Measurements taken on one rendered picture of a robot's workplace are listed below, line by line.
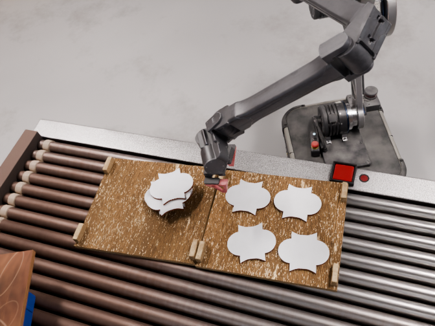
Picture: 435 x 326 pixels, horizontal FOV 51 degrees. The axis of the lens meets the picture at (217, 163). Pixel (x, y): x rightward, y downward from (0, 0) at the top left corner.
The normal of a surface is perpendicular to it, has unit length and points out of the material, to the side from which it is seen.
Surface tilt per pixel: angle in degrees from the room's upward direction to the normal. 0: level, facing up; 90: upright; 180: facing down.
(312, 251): 0
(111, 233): 0
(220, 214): 0
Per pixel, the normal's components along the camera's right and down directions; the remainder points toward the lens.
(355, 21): -0.71, -0.37
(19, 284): -0.17, -0.57
